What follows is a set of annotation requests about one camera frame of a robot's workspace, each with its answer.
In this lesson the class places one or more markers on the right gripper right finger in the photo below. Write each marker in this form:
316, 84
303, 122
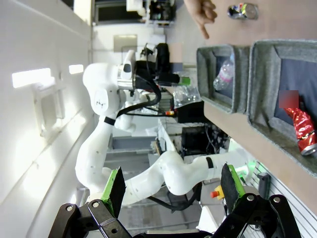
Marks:
229, 188

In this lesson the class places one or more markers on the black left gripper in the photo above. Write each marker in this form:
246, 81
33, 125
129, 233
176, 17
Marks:
147, 74

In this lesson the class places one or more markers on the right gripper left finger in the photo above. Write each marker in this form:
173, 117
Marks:
116, 188

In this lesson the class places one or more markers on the crushed clear plastic bottle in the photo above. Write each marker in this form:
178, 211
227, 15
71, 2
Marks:
224, 74

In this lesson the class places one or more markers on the crushed red can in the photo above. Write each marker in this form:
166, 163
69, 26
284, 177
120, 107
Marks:
303, 129

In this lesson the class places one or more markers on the crushed black Pepsi can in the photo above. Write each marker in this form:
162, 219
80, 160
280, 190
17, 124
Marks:
240, 11

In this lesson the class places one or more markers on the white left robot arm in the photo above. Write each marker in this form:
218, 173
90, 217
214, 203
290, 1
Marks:
94, 148

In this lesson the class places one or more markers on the person's right hand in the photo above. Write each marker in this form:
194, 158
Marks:
200, 12

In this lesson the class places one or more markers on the red yellow emergency stop button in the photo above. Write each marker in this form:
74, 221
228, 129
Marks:
217, 193

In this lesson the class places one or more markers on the grey fabric basket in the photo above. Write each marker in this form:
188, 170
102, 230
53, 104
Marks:
205, 74
262, 86

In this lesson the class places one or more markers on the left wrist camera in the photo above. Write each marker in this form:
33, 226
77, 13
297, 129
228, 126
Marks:
162, 57

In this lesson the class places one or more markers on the aluminium table frame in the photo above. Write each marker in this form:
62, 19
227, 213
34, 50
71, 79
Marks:
292, 198

